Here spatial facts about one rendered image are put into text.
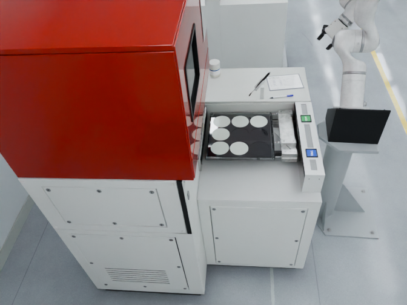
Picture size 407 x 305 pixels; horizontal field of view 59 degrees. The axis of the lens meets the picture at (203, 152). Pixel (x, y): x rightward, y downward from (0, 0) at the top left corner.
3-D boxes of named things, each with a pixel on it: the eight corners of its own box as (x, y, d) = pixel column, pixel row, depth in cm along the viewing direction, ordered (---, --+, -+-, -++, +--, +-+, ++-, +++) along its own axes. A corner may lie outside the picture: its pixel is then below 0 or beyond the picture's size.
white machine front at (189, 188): (187, 233, 170) (176, 181, 141) (201, 119, 226) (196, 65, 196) (194, 234, 170) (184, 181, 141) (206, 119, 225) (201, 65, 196)
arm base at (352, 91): (363, 109, 205) (366, 77, 203) (375, 109, 187) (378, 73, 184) (329, 108, 207) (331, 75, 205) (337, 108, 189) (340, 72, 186)
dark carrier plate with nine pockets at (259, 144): (207, 157, 193) (207, 156, 193) (211, 115, 216) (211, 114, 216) (272, 157, 189) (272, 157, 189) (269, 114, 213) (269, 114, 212)
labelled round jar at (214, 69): (209, 77, 231) (208, 65, 224) (209, 71, 235) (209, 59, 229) (220, 77, 230) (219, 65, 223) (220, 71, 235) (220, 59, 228)
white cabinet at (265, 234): (207, 270, 243) (196, 200, 184) (215, 163, 309) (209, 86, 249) (304, 275, 236) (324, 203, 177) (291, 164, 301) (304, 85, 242)
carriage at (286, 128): (281, 162, 192) (281, 158, 190) (277, 117, 217) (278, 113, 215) (297, 162, 191) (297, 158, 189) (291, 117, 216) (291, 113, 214)
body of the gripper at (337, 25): (352, 28, 208) (337, 43, 214) (341, 17, 213) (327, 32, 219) (347, 24, 203) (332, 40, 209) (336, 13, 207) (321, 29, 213)
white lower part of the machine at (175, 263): (100, 294, 238) (52, 230, 178) (128, 194, 293) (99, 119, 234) (206, 300, 230) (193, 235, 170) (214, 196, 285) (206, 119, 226)
